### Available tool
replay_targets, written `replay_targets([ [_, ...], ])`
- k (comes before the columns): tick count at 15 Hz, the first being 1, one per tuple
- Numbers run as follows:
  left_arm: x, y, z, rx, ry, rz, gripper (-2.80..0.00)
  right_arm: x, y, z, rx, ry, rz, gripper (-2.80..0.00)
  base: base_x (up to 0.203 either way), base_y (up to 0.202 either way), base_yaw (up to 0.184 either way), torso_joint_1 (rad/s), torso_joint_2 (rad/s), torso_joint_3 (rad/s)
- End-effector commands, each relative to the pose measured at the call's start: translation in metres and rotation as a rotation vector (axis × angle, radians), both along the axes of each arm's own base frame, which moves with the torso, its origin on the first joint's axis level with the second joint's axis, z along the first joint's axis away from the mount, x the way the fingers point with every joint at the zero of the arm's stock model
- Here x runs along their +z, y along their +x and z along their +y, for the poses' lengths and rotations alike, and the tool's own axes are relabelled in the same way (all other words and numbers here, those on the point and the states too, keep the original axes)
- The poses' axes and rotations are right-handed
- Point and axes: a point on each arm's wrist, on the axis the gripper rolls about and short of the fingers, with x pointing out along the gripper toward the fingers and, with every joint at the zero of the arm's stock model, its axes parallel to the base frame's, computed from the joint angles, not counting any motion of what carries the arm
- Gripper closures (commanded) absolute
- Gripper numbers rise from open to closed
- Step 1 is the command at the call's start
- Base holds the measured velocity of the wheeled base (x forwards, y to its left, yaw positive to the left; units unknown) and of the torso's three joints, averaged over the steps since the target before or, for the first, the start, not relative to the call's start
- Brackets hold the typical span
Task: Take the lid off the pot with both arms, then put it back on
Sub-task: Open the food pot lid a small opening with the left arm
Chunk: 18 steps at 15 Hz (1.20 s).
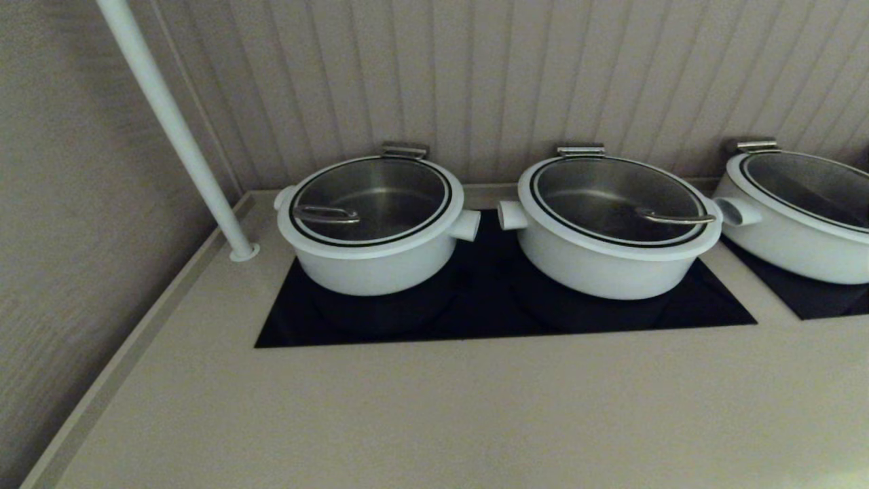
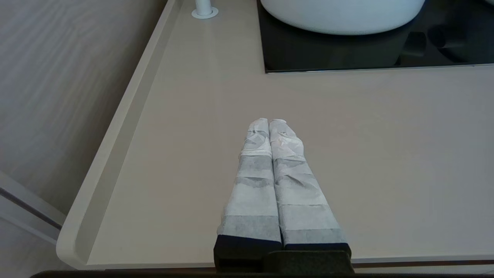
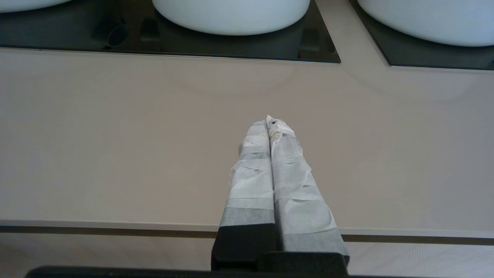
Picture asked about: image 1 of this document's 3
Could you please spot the large black induction cooktop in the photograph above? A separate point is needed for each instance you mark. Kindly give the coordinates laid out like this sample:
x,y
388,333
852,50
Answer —
x,y
475,305

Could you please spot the white support pole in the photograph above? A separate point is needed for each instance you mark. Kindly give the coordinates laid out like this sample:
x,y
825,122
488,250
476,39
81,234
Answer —
x,y
170,122

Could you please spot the small black induction cooktop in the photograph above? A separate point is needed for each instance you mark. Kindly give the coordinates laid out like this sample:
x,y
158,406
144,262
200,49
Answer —
x,y
821,299

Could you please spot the glass lid with white rim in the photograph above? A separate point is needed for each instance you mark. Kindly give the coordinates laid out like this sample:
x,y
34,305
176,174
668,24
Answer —
x,y
808,183
597,197
387,197

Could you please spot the white pot with steel insert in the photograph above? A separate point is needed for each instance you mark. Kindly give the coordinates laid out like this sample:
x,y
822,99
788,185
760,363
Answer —
x,y
597,275
801,258
373,272

